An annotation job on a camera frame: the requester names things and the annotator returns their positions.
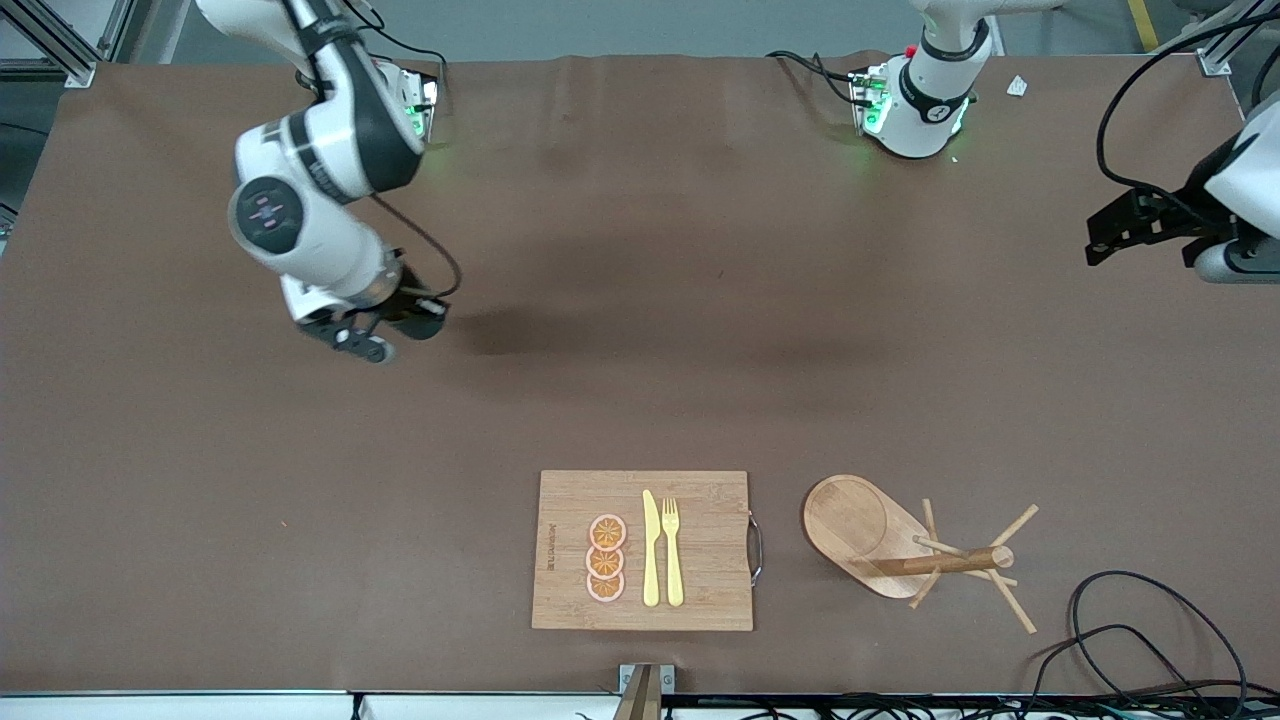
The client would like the bamboo cutting board, metal handle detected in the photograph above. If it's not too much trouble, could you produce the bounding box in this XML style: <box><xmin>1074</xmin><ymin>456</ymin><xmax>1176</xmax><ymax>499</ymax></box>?
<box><xmin>531</xmin><ymin>470</ymin><xmax>765</xmax><ymax>632</ymax></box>

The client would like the silver camera mount bracket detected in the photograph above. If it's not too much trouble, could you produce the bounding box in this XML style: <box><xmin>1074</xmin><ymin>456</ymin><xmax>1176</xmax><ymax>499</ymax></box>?
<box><xmin>615</xmin><ymin>663</ymin><xmax>677</xmax><ymax>720</ymax></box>

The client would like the black arm base cable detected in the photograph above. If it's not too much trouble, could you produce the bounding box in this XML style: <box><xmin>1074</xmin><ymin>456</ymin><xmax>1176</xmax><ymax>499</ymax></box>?
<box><xmin>766</xmin><ymin>49</ymin><xmax>866</xmax><ymax>107</ymax></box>
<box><xmin>340</xmin><ymin>0</ymin><xmax>448</xmax><ymax>93</ymax></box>

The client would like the black right arm base cable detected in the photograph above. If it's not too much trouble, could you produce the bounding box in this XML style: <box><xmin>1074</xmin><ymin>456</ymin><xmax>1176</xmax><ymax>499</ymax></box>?
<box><xmin>340</xmin><ymin>0</ymin><xmax>448</xmax><ymax>93</ymax></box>

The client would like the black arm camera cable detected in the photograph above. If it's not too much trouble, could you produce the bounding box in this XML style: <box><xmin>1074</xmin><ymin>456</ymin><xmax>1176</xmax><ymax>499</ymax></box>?
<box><xmin>368</xmin><ymin>193</ymin><xmax>464</xmax><ymax>301</ymax></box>
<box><xmin>1096</xmin><ymin>8</ymin><xmax>1280</xmax><ymax>226</ymax></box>

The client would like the yellow plastic fork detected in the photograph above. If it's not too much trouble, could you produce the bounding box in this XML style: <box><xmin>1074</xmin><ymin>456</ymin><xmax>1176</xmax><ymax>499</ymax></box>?
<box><xmin>661</xmin><ymin>497</ymin><xmax>686</xmax><ymax>608</ymax></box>

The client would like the brown table cover mat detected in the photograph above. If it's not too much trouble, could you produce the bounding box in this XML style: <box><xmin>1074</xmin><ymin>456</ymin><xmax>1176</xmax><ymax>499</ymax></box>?
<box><xmin>0</xmin><ymin>50</ymin><xmax>1280</xmax><ymax>697</ymax></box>

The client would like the black cable bundle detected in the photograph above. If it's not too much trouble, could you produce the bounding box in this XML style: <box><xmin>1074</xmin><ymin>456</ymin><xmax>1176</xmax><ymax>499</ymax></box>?
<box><xmin>660</xmin><ymin>694</ymin><xmax>1280</xmax><ymax>720</ymax></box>

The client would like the aluminium frame profile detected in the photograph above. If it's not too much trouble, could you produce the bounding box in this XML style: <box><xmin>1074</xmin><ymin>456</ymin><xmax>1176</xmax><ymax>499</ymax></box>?
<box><xmin>0</xmin><ymin>0</ymin><xmax>131</xmax><ymax>89</ymax></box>
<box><xmin>1195</xmin><ymin>0</ymin><xmax>1280</xmax><ymax>77</ymax></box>

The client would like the black left arm base cable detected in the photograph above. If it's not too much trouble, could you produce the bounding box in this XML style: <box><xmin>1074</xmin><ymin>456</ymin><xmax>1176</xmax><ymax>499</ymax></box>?
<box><xmin>766</xmin><ymin>49</ymin><xmax>866</xmax><ymax>107</ymax></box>

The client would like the yellow plastic knife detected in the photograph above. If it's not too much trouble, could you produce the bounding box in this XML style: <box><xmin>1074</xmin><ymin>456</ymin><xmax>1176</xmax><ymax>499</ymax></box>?
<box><xmin>641</xmin><ymin>489</ymin><xmax>663</xmax><ymax>608</ymax></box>

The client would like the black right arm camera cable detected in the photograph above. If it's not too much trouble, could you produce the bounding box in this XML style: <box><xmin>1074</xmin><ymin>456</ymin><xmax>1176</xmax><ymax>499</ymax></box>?
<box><xmin>368</xmin><ymin>193</ymin><xmax>464</xmax><ymax>301</ymax></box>

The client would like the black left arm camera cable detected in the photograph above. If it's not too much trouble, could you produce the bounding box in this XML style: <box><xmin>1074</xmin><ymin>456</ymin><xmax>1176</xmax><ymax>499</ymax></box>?
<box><xmin>1096</xmin><ymin>8</ymin><xmax>1280</xmax><ymax>226</ymax></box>

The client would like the wooden cup rack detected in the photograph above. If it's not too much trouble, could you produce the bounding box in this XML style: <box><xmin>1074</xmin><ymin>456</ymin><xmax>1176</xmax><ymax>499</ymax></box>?
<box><xmin>803</xmin><ymin>474</ymin><xmax>1041</xmax><ymax>635</ymax></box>

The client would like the black looped cable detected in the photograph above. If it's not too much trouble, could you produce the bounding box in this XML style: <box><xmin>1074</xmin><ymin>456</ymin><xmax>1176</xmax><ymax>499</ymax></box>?
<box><xmin>1025</xmin><ymin>625</ymin><xmax>1206</xmax><ymax>720</ymax></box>
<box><xmin>1068</xmin><ymin>571</ymin><xmax>1249</xmax><ymax>703</ymax></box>

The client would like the white table edge rail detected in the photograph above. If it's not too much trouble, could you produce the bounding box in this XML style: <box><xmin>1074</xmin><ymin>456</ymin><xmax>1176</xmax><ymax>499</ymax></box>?
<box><xmin>0</xmin><ymin>690</ymin><xmax>621</xmax><ymax>720</ymax></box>

